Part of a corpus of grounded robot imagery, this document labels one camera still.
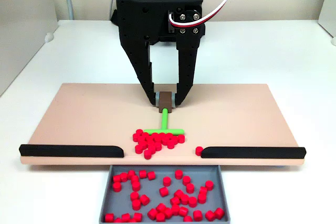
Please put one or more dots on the green T-shaped pusher tool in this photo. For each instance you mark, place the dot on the green T-shaped pusher tool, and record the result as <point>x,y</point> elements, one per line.
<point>165,119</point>

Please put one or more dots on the red cylindrical granule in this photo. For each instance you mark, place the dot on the red cylindrical granule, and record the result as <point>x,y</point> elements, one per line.
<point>152,150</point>
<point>174,137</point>
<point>134,196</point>
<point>136,137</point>
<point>152,213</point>
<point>137,216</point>
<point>151,143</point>
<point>158,147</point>
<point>181,138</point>
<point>118,220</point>
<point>136,204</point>
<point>201,197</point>
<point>116,178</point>
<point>168,136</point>
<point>109,217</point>
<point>160,217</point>
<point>174,201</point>
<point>165,142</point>
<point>147,137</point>
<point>199,150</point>
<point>125,217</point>
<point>175,209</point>
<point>188,218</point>
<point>183,211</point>
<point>203,190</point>
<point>144,144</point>
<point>210,215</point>
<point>167,181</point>
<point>167,212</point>
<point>135,179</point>
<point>160,207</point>
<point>170,144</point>
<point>178,174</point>
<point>142,139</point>
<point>197,215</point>
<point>138,148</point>
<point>209,185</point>
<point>123,176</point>
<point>147,154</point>
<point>184,199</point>
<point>142,174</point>
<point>117,186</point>
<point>219,213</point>
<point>190,188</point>
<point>131,174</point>
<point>136,185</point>
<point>176,141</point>
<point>155,136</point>
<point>192,201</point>
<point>186,180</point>
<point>178,194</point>
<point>161,136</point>
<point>139,132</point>
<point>163,191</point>
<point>151,175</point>
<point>158,141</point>
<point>144,199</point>

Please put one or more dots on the pink flat board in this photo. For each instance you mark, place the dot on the pink flat board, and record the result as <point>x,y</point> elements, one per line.
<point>92,116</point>

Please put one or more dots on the white table clip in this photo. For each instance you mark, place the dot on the white table clip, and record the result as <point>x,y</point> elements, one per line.
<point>48,37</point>
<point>333,41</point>

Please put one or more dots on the grey shallow tray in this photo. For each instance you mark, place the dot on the grey shallow tray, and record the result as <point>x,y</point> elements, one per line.
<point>160,173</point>

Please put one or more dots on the beige partition panel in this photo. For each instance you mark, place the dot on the beige partition panel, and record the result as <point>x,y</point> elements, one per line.
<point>23,37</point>

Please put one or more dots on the white side panel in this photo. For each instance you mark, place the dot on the white side panel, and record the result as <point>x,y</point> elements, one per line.
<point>328,1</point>

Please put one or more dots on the black board rail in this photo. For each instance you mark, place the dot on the black board rail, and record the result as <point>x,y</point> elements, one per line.
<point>71,151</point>
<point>252,152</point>

